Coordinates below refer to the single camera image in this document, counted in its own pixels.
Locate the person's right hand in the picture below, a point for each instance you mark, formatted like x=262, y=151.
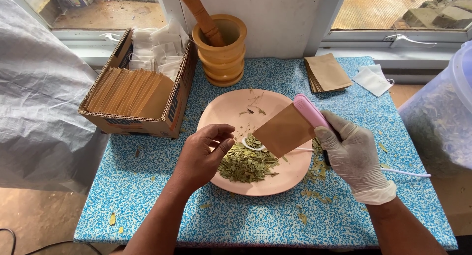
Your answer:
x=356, y=155

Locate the person's left hand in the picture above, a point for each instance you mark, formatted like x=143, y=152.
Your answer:
x=197, y=159

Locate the pink handheld heat sealer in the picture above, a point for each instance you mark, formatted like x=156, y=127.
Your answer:
x=309, y=110

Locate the scattered dried leaf crumbs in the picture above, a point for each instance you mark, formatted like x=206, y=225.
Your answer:
x=317, y=170

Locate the pile of dried green leaves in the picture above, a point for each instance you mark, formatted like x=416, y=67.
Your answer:
x=246, y=164

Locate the white plastic spoon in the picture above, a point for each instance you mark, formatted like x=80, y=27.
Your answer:
x=247, y=147

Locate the blue speckled table cover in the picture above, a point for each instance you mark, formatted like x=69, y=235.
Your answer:
x=155, y=196

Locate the pink round plate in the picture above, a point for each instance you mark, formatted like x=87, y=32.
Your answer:
x=228, y=107

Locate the brown paper pouch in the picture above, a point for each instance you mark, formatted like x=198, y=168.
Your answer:
x=284, y=131

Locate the white empty tea bag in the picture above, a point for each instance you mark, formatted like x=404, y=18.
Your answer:
x=372, y=80

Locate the corrugated cardboard box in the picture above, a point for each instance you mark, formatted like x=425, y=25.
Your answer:
x=121, y=125

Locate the clear plastic container with leaves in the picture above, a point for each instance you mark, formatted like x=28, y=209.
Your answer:
x=438, y=129

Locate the stack of brown paper pouches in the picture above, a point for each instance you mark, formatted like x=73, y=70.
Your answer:
x=327, y=72

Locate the row of brown paper pouches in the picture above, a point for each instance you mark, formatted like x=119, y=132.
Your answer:
x=129, y=93

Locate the wooden mortar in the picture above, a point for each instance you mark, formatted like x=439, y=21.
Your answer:
x=223, y=63

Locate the pile of white tea bags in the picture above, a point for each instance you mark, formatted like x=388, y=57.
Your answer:
x=158, y=48

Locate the wooden pestle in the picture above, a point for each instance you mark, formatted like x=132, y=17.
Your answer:
x=201, y=15

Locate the white woven plastic sack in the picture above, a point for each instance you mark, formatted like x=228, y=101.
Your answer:
x=40, y=111

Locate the grey concrete blocks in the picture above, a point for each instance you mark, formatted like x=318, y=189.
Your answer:
x=438, y=13

